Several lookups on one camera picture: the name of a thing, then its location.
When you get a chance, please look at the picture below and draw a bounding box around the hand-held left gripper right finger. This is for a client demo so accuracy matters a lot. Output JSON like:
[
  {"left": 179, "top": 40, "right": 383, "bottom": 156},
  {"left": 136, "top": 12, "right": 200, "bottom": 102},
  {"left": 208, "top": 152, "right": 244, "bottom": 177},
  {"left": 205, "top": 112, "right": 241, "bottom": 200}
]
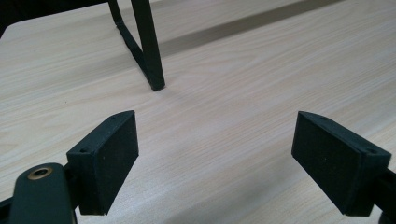
[{"left": 290, "top": 110, "right": 392, "bottom": 217}]

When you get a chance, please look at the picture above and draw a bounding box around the black shelf with wire legs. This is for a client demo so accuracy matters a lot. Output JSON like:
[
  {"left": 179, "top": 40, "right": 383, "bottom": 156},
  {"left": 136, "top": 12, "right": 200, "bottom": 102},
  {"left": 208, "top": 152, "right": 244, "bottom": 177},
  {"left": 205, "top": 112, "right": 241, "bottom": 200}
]
[{"left": 106, "top": 0, "right": 166, "bottom": 92}]

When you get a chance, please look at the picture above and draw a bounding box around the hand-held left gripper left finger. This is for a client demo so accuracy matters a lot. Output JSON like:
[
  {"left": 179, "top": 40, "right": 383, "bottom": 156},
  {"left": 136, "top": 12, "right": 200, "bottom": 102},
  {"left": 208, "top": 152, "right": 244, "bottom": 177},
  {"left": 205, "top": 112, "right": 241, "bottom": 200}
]
[{"left": 65, "top": 109, "right": 140, "bottom": 217}]

